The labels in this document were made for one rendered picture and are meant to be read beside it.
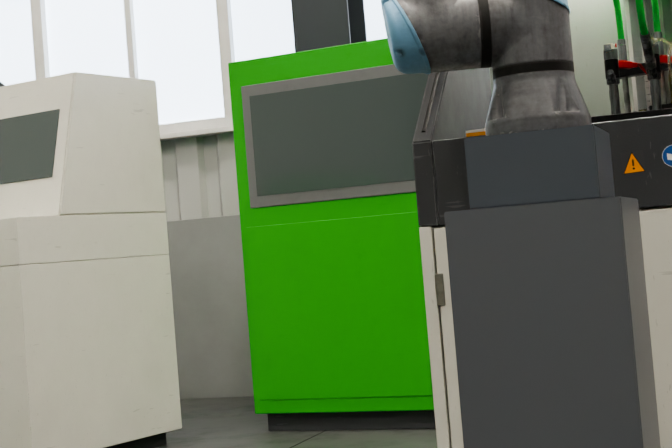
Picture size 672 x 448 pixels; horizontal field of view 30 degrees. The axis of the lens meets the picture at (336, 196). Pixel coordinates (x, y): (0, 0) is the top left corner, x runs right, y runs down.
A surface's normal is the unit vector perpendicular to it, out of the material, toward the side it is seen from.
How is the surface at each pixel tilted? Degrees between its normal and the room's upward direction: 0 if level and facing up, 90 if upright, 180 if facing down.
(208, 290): 90
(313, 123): 90
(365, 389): 90
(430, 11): 81
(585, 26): 90
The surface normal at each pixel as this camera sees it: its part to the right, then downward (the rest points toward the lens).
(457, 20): -0.05, -0.11
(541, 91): -0.02, -0.34
